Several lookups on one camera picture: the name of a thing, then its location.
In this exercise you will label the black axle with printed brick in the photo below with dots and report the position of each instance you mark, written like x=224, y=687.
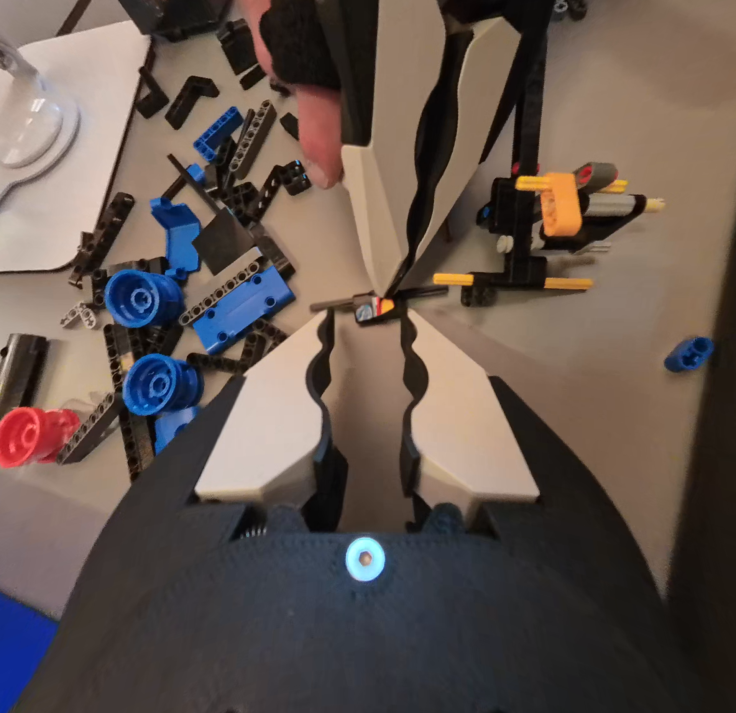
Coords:
x=368, y=312

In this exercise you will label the blue angled toy beam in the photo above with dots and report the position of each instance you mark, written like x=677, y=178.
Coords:
x=218, y=131

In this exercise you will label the person's right hand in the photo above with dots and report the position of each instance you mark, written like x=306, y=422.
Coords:
x=316, y=138

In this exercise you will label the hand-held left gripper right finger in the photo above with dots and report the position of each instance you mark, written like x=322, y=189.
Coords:
x=466, y=431

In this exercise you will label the black glossy toy piece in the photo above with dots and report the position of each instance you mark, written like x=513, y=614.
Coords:
x=20, y=374

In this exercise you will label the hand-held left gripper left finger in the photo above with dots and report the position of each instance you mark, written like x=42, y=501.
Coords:
x=270, y=425

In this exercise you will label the white book stand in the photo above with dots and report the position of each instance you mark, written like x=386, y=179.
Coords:
x=86, y=178

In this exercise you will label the pile of black toy beams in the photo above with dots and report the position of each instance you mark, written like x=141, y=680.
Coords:
x=112, y=224

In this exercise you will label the black angled toy beam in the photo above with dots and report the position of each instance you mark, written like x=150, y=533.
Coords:
x=192, y=101
x=152, y=95

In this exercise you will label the black orange toy chassis assembly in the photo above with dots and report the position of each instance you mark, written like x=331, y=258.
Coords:
x=555, y=204

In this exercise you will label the light grey short beam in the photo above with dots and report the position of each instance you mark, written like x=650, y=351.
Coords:
x=80, y=315

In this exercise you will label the blue curved toy panel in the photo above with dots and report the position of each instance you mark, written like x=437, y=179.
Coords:
x=172, y=428
x=178, y=230

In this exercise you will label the blue toy pin connector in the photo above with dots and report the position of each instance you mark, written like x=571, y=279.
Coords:
x=687, y=354

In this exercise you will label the blue flat toy panel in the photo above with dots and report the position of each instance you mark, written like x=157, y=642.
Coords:
x=247, y=310

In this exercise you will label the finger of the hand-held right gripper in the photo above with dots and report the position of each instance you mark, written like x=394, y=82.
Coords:
x=486, y=92
x=397, y=92

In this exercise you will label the blue wheel hub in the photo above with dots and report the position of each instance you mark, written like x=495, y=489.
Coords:
x=161, y=382
x=144, y=296

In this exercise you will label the red wheel hub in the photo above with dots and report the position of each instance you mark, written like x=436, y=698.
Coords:
x=26, y=437

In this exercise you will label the truck print toy set box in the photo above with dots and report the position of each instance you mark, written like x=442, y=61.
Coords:
x=149, y=0

